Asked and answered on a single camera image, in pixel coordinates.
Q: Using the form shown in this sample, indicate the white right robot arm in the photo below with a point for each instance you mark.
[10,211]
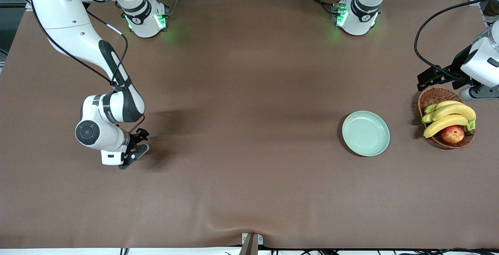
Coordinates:
[66,13]

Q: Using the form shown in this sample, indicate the brown table cloth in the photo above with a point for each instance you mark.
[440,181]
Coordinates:
[234,192]

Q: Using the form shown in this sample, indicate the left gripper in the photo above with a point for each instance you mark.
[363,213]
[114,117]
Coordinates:
[459,64]

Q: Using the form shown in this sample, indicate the pale green plate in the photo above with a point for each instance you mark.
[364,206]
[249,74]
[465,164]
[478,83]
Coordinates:
[366,134]

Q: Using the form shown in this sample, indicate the brown wicker basket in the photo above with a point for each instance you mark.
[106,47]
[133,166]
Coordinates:
[432,97]

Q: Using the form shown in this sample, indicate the silver corner bracket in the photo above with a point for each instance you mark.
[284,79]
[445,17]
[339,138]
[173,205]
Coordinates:
[475,1]

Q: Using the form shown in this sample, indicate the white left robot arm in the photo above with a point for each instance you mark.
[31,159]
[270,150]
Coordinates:
[358,17]

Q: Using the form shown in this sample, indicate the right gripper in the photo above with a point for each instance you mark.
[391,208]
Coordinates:
[135,137]

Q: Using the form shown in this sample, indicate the red apple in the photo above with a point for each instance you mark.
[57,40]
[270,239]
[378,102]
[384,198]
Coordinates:
[452,134]

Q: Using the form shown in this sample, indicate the silver metal bracket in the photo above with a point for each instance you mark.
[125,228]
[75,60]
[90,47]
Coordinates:
[260,239]

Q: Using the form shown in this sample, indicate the brown metal bar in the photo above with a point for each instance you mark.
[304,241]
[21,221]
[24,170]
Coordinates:
[249,247]

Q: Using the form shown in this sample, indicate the small greenish yellow banana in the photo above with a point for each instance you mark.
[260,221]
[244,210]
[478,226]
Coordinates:
[444,105]

